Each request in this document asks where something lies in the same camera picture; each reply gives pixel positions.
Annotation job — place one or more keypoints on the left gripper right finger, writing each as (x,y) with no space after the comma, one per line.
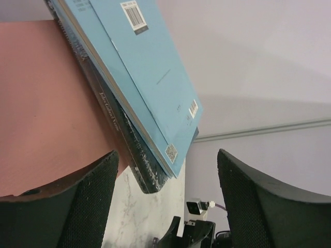
(266,212)

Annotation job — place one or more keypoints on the light blue book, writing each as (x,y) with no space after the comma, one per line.
(130,45)

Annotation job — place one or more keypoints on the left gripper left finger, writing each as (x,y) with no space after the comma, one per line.
(71,211)

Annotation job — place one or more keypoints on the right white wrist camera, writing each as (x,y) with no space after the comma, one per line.
(198,209)

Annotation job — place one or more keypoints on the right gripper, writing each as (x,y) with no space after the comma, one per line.
(196,233)

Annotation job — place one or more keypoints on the teal 20000 Leagues book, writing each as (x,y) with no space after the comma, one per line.
(147,170)

